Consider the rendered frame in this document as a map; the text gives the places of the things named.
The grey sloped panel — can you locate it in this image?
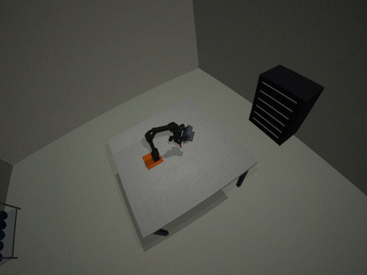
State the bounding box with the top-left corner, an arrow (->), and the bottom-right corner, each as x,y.
182,125 -> 194,141

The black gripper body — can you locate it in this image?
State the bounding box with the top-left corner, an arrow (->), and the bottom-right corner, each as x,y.
169,133 -> 188,142

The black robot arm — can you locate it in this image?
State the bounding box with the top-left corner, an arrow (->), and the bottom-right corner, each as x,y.
145,122 -> 186,162

